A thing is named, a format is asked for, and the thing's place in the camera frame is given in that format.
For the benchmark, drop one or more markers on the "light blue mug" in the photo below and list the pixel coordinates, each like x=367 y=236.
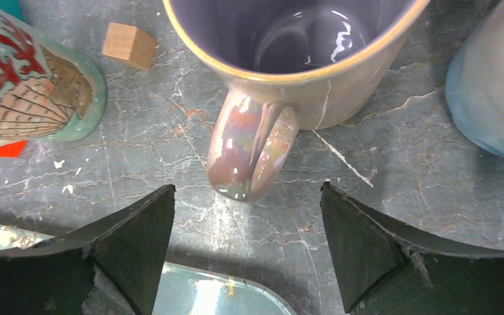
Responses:
x=475 y=84

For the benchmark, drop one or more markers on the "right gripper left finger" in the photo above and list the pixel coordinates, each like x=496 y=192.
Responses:
x=110 y=266

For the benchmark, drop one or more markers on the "tan wooden cube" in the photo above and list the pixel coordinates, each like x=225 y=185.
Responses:
x=129 y=45

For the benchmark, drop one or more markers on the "floral teal tray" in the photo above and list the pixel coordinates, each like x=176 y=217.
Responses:
x=187 y=290

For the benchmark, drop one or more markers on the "red cube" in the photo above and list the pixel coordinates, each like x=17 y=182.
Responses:
x=12 y=150

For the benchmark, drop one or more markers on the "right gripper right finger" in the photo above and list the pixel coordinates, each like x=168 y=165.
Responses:
x=385 y=266

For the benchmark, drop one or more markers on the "teal rectangular block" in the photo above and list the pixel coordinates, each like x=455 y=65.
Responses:
x=12 y=7

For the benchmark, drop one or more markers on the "pale pink mug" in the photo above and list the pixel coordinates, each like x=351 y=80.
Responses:
x=289 y=66

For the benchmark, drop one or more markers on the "cream and green mug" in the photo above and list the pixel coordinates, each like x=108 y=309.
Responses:
x=48 y=91

